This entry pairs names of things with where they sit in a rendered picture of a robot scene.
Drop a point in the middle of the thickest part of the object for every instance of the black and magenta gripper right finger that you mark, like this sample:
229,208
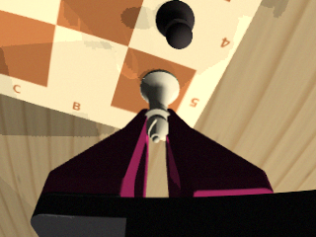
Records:
206,168

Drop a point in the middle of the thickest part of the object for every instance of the black pawn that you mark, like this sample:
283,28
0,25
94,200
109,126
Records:
176,19

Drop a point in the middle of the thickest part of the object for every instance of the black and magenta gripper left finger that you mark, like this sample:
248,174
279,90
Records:
109,166

